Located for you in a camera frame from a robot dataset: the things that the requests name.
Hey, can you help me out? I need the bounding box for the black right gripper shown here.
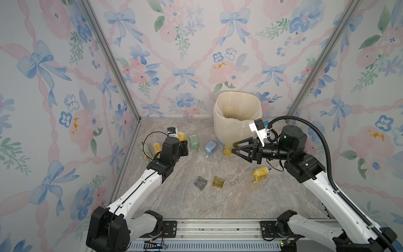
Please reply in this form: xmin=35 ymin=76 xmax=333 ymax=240
xmin=233 ymin=135 xmax=292 ymax=164

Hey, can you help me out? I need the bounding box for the yellow pencil sharpener back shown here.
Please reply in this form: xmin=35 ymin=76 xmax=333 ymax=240
xmin=178 ymin=132 xmax=187 ymax=142

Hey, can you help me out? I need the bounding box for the yellow pencil sharpener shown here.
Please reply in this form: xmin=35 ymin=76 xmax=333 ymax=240
xmin=178 ymin=132 xmax=187 ymax=142
xmin=253 ymin=167 xmax=269 ymax=183
xmin=153 ymin=143 xmax=162 ymax=157

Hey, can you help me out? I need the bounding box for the yellow pencil sharpener front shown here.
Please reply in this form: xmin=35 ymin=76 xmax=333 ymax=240
xmin=153 ymin=143 xmax=162 ymax=157

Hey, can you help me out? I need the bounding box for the pale green pencil sharpener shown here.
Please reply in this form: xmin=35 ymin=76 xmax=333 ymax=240
xmin=140 ymin=143 xmax=154 ymax=162

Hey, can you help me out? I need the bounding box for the clear shavings tray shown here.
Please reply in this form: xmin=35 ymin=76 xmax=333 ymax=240
xmin=194 ymin=176 xmax=207 ymax=191

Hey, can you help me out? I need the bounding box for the yellow tinted tray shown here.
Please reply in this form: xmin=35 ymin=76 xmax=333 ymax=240
xmin=223 ymin=145 xmax=236 ymax=156
xmin=212 ymin=176 xmax=225 ymax=189

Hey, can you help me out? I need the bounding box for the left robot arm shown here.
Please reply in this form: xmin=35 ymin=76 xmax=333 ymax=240
xmin=86 ymin=136 xmax=188 ymax=252

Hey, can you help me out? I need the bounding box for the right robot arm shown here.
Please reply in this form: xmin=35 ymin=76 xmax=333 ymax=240
xmin=232 ymin=126 xmax=397 ymax=252

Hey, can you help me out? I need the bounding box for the blue pencil sharpener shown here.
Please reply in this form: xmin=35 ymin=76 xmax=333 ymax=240
xmin=204 ymin=141 xmax=217 ymax=158

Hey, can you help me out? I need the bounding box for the yellow pencil sharpener right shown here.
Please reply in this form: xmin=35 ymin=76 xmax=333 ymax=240
xmin=253 ymin=167 xmax=269 ymax=183

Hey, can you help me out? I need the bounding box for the cream waste bin with liner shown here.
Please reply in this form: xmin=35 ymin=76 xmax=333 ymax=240
xmin=213 ymin=91 xmax=262 ymax=146

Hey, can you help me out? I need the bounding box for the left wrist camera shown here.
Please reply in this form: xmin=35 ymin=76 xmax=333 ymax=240
xmin=167 ymin=127 xmax=178 ymax=138

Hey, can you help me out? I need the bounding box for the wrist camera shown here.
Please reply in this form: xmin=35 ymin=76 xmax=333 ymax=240
xmin=167 ymin=127 xmax=178 ymax=138
xmin=249 ymin=119 xmax=271 ymax=147

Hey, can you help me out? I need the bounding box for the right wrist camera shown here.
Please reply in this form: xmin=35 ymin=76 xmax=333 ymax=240
xmin=249 ymin=119 xmax=271 ymax=147

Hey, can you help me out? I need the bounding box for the black corrugated cable conduit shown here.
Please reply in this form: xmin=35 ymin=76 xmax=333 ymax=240
xmin=267 ymin=115 xmax=398 ymax=252

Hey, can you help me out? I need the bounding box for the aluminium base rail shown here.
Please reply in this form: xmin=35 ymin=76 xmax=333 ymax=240
xmin=84 ymin=218 xmax=344 ymax=252

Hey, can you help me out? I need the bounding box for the aluminium corner post left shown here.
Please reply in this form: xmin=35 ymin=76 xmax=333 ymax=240
xmin=78 ymin=0 xmax=141 ymax=123

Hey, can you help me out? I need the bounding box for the aluminium corner post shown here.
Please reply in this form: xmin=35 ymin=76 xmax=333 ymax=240
xmin=78 ymin=0 xmax=141 ymax=123
xmin=286 ymin=0 xmax=362 ymax=116

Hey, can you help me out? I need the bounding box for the aluminium corner post right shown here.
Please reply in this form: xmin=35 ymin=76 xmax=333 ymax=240
xmin=286 ymin=0 xmax=362 ymax=116

